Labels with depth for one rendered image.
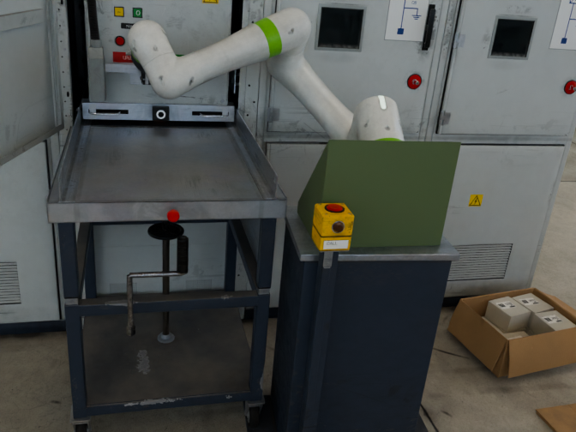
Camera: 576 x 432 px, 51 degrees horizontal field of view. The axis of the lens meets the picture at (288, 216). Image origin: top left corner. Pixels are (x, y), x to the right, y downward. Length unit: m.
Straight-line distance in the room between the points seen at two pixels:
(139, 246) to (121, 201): 0.83
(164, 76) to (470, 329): 1.60
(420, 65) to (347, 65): 0.29
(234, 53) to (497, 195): 1.42
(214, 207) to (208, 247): 0.83
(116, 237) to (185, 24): 0.83
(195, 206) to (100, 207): 0.24
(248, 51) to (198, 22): 0.42
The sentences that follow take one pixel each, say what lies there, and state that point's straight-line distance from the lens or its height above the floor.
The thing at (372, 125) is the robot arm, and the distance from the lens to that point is 1.75.
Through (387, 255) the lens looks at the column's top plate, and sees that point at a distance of 1.64.
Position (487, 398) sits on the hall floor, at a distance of 2.47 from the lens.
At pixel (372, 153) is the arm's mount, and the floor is 1.02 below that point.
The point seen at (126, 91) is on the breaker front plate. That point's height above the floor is 0.97.
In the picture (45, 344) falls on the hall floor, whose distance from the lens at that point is 2.57.
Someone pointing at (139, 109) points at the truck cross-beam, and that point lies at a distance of 2.26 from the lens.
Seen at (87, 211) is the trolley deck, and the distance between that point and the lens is 1.62.
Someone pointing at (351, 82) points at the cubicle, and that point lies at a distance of 2.32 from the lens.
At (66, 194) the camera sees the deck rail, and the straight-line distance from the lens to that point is 1.66.
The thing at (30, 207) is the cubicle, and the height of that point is 0.55.
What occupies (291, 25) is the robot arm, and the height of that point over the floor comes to 1.26.
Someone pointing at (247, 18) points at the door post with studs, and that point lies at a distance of 2.21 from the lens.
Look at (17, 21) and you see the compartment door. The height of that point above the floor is 1.22.
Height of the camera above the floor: 1.47
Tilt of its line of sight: 24 degrees down
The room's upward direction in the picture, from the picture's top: 5 degrees clockwise
